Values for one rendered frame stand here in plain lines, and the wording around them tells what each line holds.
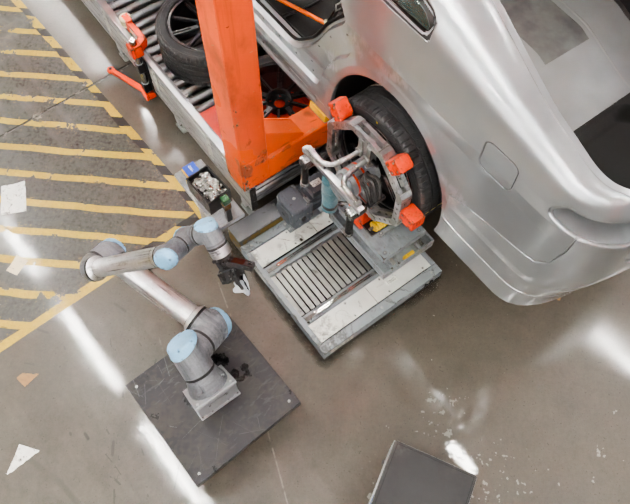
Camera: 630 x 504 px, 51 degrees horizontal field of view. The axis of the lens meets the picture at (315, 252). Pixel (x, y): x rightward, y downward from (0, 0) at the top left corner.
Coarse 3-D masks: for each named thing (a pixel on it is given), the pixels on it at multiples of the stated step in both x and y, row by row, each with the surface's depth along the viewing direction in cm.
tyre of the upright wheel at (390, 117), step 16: (352, 96) 307; (368, 96) 294; (384, 96) 291; (368, 112) 289; (384, 112) 285; (400, 112) 285; (384, 128) 285; (400, 128) 282; (416, 128) 283; (400, 144) 281; (416, 144) 282; (416, 160) 282; (432, 160) 286; (416, 176) 285; (432, 176) 288; (416, 192) 292; (432, 192) 293; (384, 208) 330; (432, 208) 304
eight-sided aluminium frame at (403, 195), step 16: (336, 128) 305; (352, 128) 290; (368, 128) 288; (336, 144) 326; (368, 144) 287; (384, 144) 284; (384, 160) 282; (400, 176) 287; (400, 192) 288; (368, 208) 328; (400, 208) 295
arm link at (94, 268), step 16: (176, 240) 270; (96, 256) 299; (112, 256) 289; (128, 256) 280; (144, 256) 273; (160, 256) 265; (176, 256) 266; (80, 272) 301; (96, 272) 293; (112, 272) 288; (128, 272) 286
